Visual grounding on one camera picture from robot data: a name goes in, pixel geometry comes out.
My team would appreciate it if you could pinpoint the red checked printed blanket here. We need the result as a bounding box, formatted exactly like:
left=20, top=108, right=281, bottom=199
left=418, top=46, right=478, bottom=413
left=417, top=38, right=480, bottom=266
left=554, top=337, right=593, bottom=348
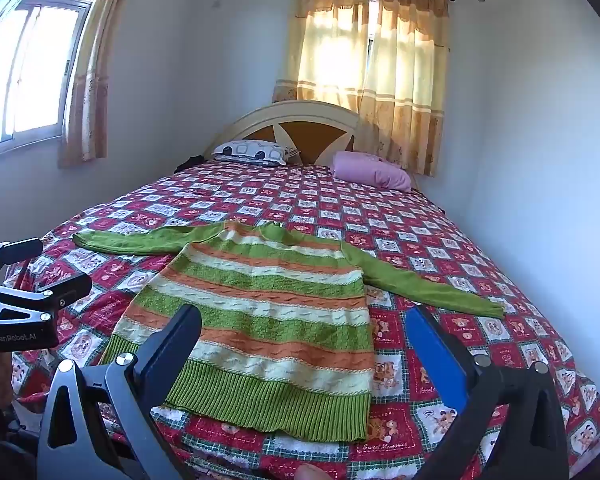
left=2, top=157, right=600, bottom=480

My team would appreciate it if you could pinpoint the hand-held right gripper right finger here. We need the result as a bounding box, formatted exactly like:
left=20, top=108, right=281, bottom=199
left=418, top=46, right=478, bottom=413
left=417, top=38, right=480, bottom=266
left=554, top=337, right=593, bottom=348
left=405, top=304, right=569, bottom=480

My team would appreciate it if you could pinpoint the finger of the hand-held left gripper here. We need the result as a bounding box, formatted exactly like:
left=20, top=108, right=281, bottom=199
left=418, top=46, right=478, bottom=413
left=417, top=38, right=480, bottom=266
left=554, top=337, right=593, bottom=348
left=0, top=273, right=94, bottom=329
left=0, top=238, right=44, bottom=287

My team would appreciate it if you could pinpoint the cream wooden headboard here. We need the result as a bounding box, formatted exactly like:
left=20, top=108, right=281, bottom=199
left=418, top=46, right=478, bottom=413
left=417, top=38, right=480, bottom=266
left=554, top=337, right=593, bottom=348
left=202, top=100, right=376, bottom=167

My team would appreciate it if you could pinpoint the dark object beside bed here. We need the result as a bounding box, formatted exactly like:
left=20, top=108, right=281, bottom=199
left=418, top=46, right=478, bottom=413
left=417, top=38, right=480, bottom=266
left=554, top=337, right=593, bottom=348
left=174, top=155, right=207, bottom=174

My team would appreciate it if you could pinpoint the side window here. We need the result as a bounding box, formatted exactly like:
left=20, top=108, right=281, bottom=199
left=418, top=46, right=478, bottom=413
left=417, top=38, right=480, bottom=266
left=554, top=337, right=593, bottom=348
left=0, top=0, right=112, bottom=162

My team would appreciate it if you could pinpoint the green orange striped knit sweater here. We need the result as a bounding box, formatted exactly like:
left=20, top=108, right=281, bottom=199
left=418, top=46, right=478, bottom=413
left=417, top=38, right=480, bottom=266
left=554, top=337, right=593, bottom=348
left=72, top=220, right=506, bottom=443

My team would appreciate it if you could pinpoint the yellow curtain panel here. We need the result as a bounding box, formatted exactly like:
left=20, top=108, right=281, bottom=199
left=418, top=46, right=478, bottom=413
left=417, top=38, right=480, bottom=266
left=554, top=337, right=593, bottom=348
left=272, top=0, right=381, bottom=126
left=360, top=0, right=452, bottom=177

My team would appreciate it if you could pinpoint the pink pillow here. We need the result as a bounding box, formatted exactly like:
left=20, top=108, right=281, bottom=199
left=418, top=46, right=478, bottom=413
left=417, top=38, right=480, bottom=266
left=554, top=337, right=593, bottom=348
left=330, top=151, right=413, bottom=193

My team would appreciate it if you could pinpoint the yellow side window curtain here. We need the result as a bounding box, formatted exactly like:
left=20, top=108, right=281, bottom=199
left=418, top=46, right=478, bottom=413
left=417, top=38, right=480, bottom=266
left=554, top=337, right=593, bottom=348
left=57, top=0, right=142, bottom=169

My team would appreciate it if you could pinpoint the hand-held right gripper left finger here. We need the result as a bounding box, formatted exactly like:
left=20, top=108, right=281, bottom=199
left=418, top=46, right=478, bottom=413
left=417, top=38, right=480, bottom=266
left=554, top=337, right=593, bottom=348
left=36, top=304, right=203, bottom=480

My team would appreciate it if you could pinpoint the white patterned pillow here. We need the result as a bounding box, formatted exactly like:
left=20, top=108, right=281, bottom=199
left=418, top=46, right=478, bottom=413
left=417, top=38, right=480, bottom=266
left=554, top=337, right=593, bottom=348
left=212, top=139, right=301, bottom=167

